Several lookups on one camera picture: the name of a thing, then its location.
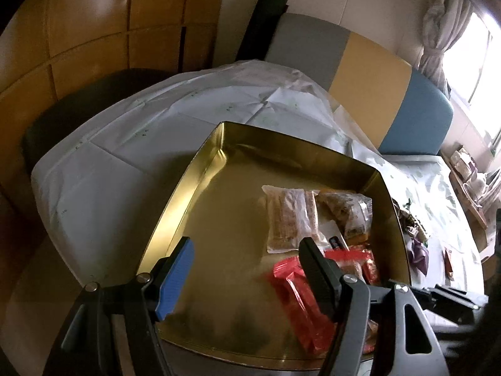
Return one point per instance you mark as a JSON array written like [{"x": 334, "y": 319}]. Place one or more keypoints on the black rolled mat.
[{"x": 262, "y": 23}]

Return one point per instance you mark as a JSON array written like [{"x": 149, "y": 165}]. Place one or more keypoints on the patterned curtain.
[{"x": 438, "y": 47}]

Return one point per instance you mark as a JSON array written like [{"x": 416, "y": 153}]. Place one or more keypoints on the gold metal tin box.
[{"x": 235, "y": 203}]

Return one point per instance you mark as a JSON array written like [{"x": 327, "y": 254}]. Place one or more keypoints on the purple snack packet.
[{"x": 418, "y": 256}]

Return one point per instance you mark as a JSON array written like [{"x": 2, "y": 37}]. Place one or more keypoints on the clear nut brittle packet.
[{"x": 289, "y": 215}]

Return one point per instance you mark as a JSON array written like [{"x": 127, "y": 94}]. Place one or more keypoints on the grey yellow blue headboard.
[{"x": 372, "y": 74}]

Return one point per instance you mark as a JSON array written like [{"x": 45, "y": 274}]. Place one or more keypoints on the window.
[{"x": 481, "y": 66}]

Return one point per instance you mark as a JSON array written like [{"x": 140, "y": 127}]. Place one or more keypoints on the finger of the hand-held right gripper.
[{"x": 450, "y": 297}]

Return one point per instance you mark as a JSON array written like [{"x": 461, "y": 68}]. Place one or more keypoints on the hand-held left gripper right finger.
[{"x": 317, "y": 278}]

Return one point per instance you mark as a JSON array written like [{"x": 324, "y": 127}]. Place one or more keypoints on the wooden wardrobe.
[{"x": 98, "y": 27}]

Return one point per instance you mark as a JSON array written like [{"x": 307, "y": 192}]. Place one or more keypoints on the red snack packet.
[{"x": 297, "y": 301}]

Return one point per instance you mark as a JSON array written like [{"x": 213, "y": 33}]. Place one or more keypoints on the white patterned tablecloth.
[{"x": 117, "y": 156}]

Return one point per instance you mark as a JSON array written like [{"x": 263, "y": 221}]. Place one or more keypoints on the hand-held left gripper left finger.
[{"x": 172, "y": 282}]

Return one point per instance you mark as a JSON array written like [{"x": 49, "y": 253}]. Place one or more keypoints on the gold candy wrapper packet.
[{"x": 411, "y": 223}]

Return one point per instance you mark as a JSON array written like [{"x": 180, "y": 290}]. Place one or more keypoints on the tissue box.
[{"x": 462, "y": 162}]

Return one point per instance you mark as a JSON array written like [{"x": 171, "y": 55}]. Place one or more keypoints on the wooden side table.
[{"x": 475, "y": 211}]

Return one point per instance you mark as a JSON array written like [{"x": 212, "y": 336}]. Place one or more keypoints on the white teapot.
[{"x": 477, "y": 186}]

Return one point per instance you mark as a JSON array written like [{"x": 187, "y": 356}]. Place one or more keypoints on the clear packet with yellow label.
[{"x": 348, "y": 207}]

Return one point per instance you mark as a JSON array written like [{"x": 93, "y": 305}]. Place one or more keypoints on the small dark red packet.
[{"x": 449, "y": 264}]

